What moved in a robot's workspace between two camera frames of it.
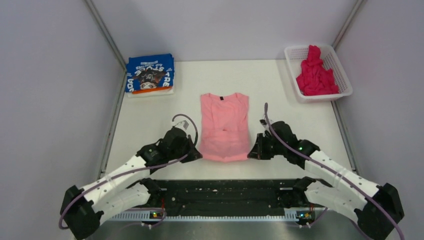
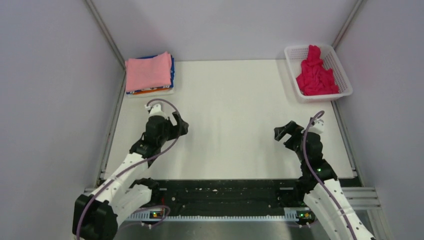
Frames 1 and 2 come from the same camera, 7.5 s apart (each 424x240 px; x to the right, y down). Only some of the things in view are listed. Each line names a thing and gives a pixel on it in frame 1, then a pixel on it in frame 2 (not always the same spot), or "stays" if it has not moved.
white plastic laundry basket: x=296 y=55 stays
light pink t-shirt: x=224 y=128 to x=143 y=73
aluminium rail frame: x=309 y=224 stays
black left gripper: x=195 y=154 to x=183 y=127
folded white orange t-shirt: x=149 y=92 stays
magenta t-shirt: x=314 y=79 stays
